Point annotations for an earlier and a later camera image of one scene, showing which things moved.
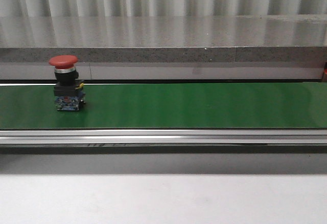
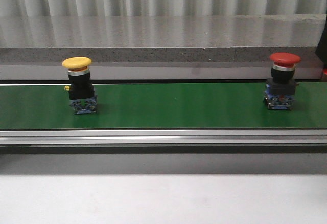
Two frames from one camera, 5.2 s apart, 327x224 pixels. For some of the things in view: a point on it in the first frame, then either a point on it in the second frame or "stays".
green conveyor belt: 168,106 stays
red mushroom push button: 68,91 → 280,89
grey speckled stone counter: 167,47 stays
